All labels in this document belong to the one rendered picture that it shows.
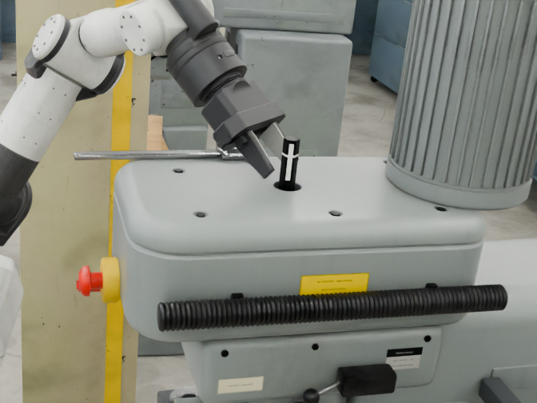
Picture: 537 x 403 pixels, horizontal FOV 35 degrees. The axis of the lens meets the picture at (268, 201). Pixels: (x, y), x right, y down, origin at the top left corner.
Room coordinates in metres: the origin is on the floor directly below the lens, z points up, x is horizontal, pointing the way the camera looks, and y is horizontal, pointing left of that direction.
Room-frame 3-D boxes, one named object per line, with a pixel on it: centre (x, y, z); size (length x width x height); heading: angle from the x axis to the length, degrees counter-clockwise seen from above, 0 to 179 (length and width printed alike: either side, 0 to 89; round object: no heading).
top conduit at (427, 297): (0.92, -0.10, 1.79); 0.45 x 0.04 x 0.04; 108
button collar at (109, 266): (0.98, 0.20, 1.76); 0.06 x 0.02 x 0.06; 18
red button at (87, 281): (0.97, 0.22, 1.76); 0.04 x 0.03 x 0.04; 18
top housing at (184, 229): (1.05, -0.04, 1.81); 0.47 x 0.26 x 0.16; 108
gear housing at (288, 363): (1.06, -0.06, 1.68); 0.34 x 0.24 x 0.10; 108
